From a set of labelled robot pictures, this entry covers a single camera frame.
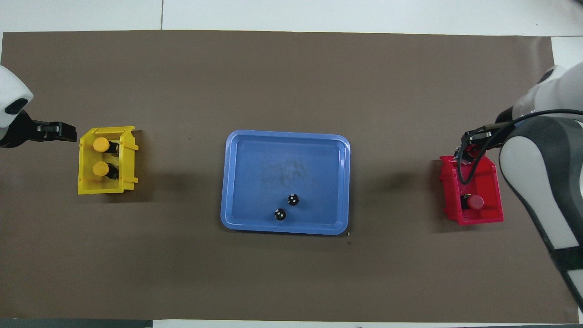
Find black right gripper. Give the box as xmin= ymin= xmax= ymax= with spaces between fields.
xmin=455 ymin=108 xmax=518 ymax=154

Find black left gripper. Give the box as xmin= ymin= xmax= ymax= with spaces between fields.
xmin=0 ymin=111 xmax=77 ymax=149

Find yellow push button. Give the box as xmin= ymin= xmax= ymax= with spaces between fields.
xmin=92 ymin=162 xmax=120 ymax=179
xmin=93 ymin=138 xmax=120 ymax=154

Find blue plastic tray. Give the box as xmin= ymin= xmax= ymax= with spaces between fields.
xmin=220 ymin=130 xmax=351 ymax=236

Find red plastic bin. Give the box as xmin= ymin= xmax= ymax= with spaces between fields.
xmin=439 ymin=154 xmax=505 ymax=226

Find yellow plastic bin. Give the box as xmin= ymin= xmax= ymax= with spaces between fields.
xmin=77 ymin=126 xmax=139 ymax=195

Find brown table mat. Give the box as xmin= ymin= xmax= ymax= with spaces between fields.
xmin=0 ymin=30 xmax=579 ymax=322

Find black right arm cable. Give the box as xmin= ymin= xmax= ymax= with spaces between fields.
xmin=457 ymin=109 xmax=583 ymax=185

